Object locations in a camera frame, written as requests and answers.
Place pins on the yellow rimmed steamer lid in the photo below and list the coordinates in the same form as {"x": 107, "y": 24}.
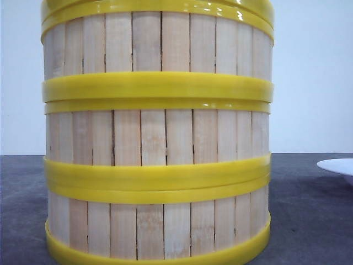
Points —
{"x": 261, "y": 9}

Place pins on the front bamboo steamer basket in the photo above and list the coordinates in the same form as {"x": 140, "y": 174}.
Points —
{"x": 224, "y": 231}

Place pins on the white plate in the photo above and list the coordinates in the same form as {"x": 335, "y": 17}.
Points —
{"x": 342, "y": 166}

